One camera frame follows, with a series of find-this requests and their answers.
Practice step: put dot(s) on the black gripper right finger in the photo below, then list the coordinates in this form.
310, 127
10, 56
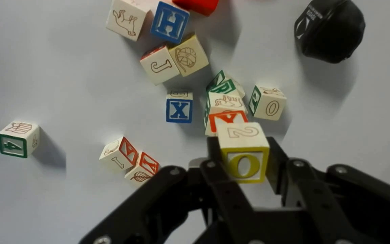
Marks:
339, 208

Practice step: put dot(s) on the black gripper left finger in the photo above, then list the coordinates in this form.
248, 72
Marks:
168, 208

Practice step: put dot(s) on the yellow letter O wooden block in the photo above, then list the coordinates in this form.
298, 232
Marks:
244, 156

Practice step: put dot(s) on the red letter M wooden block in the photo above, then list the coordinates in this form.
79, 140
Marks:
224, 118

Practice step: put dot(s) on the red framed wooden alphabet block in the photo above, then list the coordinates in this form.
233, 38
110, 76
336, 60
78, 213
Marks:
141, 170
118, 156

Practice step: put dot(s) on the blue letter X wooden block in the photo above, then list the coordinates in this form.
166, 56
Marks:
179, 110

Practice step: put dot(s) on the green letter O wooden block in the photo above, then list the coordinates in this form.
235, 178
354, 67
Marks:
270, 106

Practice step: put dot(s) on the red letter J wooden block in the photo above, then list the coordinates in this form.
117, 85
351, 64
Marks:
159, 67

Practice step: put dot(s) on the turtle picture wooden block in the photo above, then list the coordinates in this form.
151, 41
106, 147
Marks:
189, 56

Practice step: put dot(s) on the green framed wooden alphabet block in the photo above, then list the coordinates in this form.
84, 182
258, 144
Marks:
18, 140

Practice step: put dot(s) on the black faceted object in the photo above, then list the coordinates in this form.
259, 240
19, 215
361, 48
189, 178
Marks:
331, 32

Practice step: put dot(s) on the blue letter H wooden block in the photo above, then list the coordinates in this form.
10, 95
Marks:
170, 22

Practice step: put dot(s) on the elephant picture wooden block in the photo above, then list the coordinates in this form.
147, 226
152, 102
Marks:
126, 21

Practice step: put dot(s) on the red faceted plastic object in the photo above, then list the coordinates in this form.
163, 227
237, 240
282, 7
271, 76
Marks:
197, 6

